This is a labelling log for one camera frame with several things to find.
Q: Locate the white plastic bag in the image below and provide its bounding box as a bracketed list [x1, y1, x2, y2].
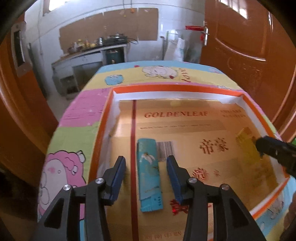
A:
[163, 30, 203, 64]

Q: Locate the teal flower-print box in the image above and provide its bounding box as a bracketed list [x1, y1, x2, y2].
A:
[137, 138, 163, 212]

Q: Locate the colourful cartoon tablecloth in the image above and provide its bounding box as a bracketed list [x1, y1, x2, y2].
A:
[37, 61, 295, 240]

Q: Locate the brown wooden door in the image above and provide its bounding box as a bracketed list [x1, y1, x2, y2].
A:
[201, 1, 295, 142]

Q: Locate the silver door handle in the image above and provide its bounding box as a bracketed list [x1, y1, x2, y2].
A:
[201, 26, 209, 46]

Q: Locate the orange-rimmed cardboard tray box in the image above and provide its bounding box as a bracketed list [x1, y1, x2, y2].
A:
[89, 84, 291, 240]

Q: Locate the grey kitchen counter cabinet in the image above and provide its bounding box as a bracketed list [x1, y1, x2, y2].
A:
[51, 44, 127, 97]

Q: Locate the brown cardboard wall panel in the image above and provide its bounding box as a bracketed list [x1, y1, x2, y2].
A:
[59, 8, 159, 53]

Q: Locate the black gas stove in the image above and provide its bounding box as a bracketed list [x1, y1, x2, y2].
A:
[103, 34, 127, 46]

